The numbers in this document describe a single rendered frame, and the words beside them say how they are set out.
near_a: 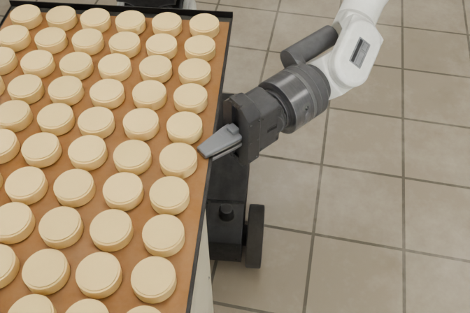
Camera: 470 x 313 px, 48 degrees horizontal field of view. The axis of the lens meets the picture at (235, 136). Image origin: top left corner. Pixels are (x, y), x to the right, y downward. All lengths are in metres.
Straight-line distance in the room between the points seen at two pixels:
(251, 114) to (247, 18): 1.91
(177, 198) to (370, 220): 1.29
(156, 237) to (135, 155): 0.13
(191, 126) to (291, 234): 1.13
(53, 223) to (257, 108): 0.29
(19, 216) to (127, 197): 0.13
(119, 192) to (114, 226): 0.05
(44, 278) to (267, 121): 0.35
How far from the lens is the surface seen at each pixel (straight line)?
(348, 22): 0.83
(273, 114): 0.73
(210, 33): 0.88
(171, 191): 0.66
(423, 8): 2.82
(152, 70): 0.81
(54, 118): 0.78
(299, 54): 0.80
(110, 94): 0.79
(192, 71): 0.81
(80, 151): 0.73
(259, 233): 1.58
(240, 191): 1.68
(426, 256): 1.87
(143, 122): 0.74
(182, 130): 0.72
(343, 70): 0.79
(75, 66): 0.85
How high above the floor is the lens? 1.56
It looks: 50 degrees down
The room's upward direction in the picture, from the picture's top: straight up
